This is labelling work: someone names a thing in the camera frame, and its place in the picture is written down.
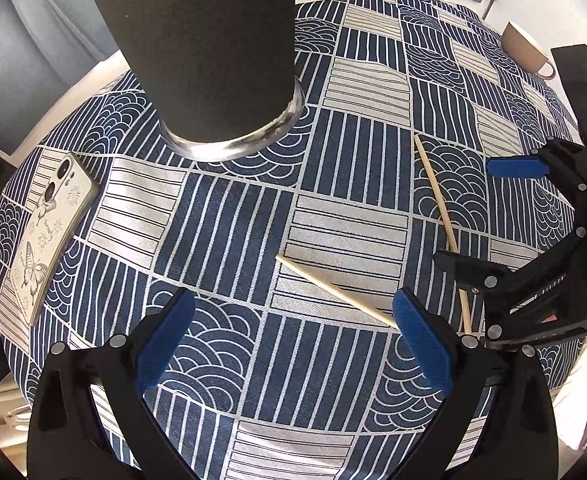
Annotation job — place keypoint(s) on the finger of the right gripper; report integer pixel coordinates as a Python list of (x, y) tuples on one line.
[(470, 272), (517, 167)]

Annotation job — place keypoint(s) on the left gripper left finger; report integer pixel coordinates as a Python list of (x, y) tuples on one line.
[(66, 439)]

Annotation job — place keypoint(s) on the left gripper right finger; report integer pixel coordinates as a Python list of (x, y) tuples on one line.
[(519, 437)]

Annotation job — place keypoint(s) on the beige chopstick on table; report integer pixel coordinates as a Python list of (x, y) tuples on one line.
[(336, 291), (448, 227)]

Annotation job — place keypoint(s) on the beige ceramic mug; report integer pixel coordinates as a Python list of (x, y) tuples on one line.
[(526, 52)]

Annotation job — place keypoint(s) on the blue patterned tablecloth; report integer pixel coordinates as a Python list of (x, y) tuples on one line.
[(274, 378)]

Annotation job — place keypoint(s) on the phone with butterfly case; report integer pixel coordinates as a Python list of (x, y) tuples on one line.
[(65, 200)]

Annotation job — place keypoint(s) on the black utensil holder cup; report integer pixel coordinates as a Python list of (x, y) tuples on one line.
[(221, 73)]

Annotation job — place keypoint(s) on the grey fabric backdrop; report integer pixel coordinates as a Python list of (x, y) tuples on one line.
[(46, 46)]

